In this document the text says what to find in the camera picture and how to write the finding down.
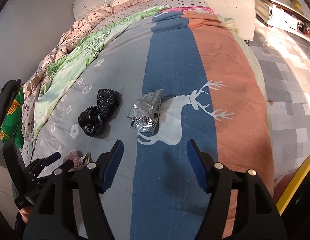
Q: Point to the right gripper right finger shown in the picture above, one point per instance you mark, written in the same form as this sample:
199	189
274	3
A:
256	215

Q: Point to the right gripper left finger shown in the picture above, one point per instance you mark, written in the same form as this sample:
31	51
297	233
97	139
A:
69	206

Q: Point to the yellow rimmed trash bin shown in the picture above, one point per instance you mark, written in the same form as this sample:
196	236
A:
292	196

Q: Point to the person's left hand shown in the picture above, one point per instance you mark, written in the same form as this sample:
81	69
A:
25	213

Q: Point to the pink white crumpled tissue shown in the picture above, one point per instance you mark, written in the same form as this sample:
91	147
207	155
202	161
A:
79	160

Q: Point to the black plastic bag bow-shaped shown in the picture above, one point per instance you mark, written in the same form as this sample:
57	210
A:
94	119

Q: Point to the green patterned quilt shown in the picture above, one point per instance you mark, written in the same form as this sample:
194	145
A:
65	71

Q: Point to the silver foil wrapper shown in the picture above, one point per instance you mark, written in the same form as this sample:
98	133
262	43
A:
145	111

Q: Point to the grey blue pink bedspread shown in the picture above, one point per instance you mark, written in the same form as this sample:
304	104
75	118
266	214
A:
214	93

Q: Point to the pink dotted duvet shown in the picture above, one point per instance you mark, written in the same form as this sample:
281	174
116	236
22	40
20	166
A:
67	43

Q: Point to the white tv console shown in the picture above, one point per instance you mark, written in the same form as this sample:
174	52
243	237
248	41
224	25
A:
277	14

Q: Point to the white bedside cabinet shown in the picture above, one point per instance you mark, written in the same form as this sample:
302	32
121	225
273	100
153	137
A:
242	11

